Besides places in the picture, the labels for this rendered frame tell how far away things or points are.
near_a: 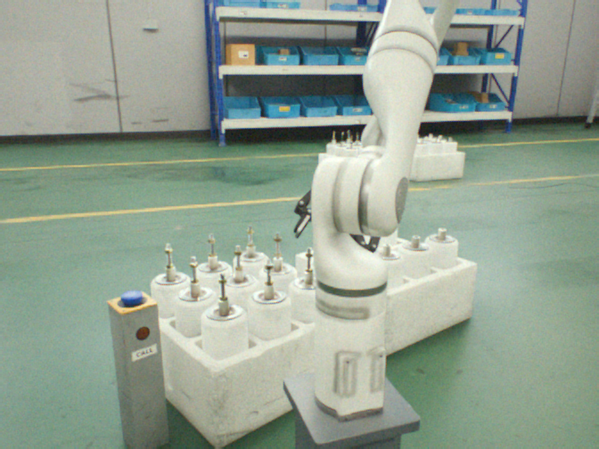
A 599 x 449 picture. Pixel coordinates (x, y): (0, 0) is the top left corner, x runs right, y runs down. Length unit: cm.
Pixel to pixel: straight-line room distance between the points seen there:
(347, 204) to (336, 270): 8
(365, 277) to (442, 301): 94
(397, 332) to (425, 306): 12
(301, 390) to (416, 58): 47
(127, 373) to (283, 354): 32
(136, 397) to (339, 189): 65
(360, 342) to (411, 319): 81
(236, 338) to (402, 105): 61
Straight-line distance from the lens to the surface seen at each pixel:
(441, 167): 374
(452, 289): 156
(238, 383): 107
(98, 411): 130
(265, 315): 111
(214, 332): 105
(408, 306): 142
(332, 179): 59
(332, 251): 61
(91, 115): 608
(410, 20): 74
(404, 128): 63
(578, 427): 132
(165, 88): 607
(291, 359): 114
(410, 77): 68
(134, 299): 100
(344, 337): 64
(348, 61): 583
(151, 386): 107
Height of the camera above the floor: 73
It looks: 18 degrees down
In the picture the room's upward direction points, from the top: straight up
